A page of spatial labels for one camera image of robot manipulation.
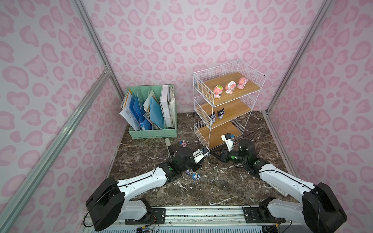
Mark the aluminium frame profile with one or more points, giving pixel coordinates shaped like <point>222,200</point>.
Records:
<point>57,129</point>

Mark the pink bow My Melody figurine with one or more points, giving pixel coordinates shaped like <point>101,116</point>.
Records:
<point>242,82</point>

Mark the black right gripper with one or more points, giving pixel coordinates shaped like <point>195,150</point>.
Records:
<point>225,156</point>

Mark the pink octopus blue hat figurine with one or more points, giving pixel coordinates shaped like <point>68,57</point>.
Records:
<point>183,144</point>

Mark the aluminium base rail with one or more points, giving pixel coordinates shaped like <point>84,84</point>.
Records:
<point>208,219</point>

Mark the green hat pink figurine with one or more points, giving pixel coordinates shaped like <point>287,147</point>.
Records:
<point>218,91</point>

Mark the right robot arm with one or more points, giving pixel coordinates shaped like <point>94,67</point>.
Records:
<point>316,205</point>

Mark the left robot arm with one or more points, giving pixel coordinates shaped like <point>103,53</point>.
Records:
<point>112,200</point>

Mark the papers and folders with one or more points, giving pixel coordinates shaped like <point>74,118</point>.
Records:
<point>148,109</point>

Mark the blue Doraemon figurine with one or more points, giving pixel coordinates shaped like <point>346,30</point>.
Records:
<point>196,176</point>

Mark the beige black stapler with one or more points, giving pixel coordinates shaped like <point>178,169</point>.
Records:
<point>169,147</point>

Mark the mint green file organizer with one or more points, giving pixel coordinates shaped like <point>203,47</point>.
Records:
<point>153,116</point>

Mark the white calculator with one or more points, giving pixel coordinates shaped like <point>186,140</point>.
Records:
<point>282,192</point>

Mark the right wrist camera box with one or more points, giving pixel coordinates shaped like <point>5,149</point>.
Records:
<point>228,139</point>

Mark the white wire wooden shelf rack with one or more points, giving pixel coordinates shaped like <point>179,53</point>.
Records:
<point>240,103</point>

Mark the white hood My Melody figurine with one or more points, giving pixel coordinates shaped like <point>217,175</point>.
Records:
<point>229,88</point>

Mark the small black Kuromi figurine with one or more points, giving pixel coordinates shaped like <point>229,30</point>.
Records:
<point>213,117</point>

